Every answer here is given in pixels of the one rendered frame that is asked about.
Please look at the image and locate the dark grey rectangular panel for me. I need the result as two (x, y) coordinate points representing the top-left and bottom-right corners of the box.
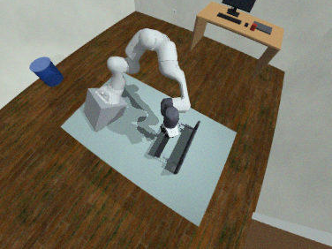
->
(174, 121), (200, 174)

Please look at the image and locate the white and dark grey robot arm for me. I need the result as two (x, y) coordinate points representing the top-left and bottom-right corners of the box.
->
(95, 28), (191, 138)

